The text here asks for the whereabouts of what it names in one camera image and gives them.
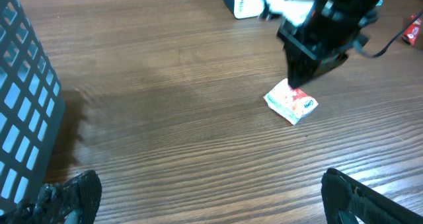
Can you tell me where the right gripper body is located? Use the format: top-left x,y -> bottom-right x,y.
277,15 -> 369,57

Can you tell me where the red white snack packet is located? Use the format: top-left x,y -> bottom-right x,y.
264,79 -> 319,125

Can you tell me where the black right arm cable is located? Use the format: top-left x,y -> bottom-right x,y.
352,11 -> 423,59

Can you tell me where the red stick sachet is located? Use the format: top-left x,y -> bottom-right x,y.
402,17 -> 422,50

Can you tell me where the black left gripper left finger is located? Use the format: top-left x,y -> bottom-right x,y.
1,170 -> 102,224

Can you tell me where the teal wet wipes pack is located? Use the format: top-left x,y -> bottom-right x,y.
376,0 -> 383,7

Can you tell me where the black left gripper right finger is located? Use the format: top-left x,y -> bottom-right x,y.
321,168 -> 422,224

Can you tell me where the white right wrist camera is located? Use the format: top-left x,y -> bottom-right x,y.
259,0 -> 314,26

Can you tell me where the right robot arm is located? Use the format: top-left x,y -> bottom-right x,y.
277,0 -> 379,89

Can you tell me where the white barcode scanner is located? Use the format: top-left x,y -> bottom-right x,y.
223,0 -> 265,19

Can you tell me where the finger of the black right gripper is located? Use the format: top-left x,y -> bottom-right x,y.
308,52 -> 348,81
284,42 -> 314,89

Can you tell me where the grey plastic mesh basket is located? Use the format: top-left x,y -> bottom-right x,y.
1,0 -> 65,214

